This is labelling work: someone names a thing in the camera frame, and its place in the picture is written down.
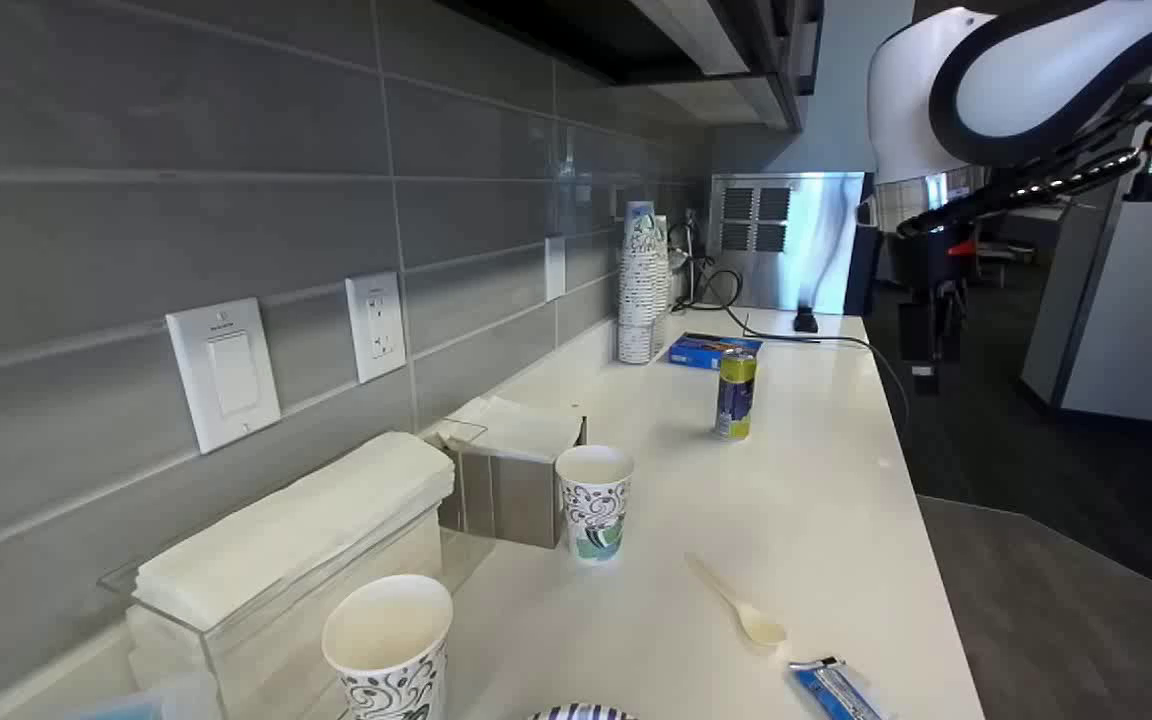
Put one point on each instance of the white plastic spoon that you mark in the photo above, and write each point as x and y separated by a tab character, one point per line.
755	617

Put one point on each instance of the blue and yellow can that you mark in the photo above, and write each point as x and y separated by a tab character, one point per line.
736	398

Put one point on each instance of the large white cabinet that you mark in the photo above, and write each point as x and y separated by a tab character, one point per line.
1136	323

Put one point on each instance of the dark upper cabinet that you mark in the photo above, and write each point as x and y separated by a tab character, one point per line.
680	43

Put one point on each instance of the white power outlet plate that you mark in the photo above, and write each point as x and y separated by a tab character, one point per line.
373	327

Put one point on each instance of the small white outlet plate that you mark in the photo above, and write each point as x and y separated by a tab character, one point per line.
555	270

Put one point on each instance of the near white paper cup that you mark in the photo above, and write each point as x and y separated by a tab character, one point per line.
389	655

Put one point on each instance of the flat blue packet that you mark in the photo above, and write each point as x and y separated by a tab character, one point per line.
701	351

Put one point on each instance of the small blue sachet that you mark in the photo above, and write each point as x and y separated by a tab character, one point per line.
834	691

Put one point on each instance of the white light switch plate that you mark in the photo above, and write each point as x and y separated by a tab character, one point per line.
222	372

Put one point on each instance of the green patterned paper cup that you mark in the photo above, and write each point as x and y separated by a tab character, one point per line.
594	505

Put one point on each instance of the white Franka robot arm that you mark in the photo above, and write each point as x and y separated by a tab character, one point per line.
1040	64

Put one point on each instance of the tall stack of paper cups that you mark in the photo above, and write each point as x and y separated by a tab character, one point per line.
642	285

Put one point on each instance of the stainless steel appliance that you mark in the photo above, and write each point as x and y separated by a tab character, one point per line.
788	241

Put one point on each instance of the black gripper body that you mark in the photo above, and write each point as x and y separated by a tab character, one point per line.
931	285

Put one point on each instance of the blue patterned paper bowl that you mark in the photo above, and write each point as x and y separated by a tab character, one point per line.
580	715

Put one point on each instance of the white napkin stack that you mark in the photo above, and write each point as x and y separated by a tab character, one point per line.
297	522

